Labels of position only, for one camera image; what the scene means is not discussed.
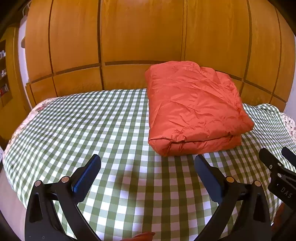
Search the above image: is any red quilted down jacket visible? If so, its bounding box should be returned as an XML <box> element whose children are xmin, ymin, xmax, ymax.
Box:
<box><xmin>144</xmin><ymin>61</ymin><xmax>254</xmax><ymax>157</ymax></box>

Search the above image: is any green white checked bedsheet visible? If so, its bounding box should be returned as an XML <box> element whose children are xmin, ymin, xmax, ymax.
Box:
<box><xmin>2</xmin><ymin>88</ymin><xmax>296</xmax><ymax>241</ymax></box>

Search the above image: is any floral mattress cover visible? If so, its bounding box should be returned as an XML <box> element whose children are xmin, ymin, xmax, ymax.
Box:
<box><xmin>2</xmin><ymin>97</ymin><xmax>58</xmax><ymax>163</ymax></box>

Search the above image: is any wooden panelled wardrobe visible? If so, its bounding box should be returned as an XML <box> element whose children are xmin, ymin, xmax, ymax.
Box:
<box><xmin>0</xmin><ymin>0</ymin><xmax>296</xmax><ymax>147</ymax></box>

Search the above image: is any wooden wall shelf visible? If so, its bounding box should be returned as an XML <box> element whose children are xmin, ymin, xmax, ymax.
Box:
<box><xmin>0</xmin><ymin>40</ymin><xmax>13</xmax><ymax>108</ymax></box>

